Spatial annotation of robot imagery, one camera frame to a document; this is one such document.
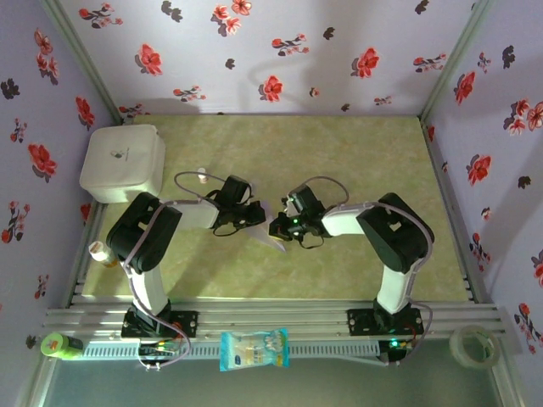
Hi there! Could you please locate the aluminium table edge rail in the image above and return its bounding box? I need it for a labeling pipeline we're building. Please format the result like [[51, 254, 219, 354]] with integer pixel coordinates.
[[419, 118, 484, 304], [63, 202, 107, 306]]

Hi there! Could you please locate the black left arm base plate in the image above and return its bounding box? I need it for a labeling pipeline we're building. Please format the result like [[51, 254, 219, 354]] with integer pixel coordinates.
[[120, 307, 199, 340]]

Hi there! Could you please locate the white slotted cable duct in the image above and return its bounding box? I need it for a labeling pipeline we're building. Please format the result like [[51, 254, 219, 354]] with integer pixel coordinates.
[[82, 341, 381, 361]]

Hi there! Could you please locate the wide aluminium base rail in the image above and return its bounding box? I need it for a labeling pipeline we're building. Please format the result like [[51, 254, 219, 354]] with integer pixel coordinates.
[[42, 301, 525, 355]]

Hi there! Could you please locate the white plastic storage box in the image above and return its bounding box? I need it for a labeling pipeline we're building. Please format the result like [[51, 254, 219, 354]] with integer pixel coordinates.
[[79, 124, 166, 204]]

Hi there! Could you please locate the green bottle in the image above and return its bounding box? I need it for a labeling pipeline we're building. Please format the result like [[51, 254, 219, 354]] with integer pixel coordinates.
[[40, 332, 85, 361]]

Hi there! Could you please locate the black left camera cable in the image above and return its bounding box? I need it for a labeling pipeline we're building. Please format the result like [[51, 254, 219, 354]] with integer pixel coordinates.
[[211, 224, 243, 238]]

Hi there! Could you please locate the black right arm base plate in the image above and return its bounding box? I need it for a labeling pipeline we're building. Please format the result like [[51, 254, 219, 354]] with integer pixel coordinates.
[[346, 307, 425, 338]]

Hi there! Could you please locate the aluminium frame post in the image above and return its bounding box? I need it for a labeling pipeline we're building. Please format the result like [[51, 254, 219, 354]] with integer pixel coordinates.
[[40, 0, 125, 126], [419, 0, 497, 124], [491, 354, 525, 407], [16, 358, 59, 407]]

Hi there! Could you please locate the purple square paper sheet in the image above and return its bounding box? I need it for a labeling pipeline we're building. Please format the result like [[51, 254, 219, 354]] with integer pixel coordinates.
[[246, 198, 288, 254]]

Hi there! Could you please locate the small controller board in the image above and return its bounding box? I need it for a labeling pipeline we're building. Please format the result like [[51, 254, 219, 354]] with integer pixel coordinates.
[[137, 341, 180, 361], [379, 337, 415, 365]]

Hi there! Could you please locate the clear tape roll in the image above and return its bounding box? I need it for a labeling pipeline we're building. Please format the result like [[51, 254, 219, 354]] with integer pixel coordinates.
[[449, 325, 501, 370]]

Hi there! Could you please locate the white orange pill bottle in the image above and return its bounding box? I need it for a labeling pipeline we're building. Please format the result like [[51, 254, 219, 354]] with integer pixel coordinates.
[[87, 240, 116, 268]]

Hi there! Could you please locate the blue snack packet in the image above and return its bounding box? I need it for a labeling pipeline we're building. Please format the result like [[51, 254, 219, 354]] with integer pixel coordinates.
[[219, 328, 291, 373]]

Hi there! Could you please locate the grey right arm cable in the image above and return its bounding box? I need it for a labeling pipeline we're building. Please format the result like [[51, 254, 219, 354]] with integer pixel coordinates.
[[303, 176, 436, 369]]

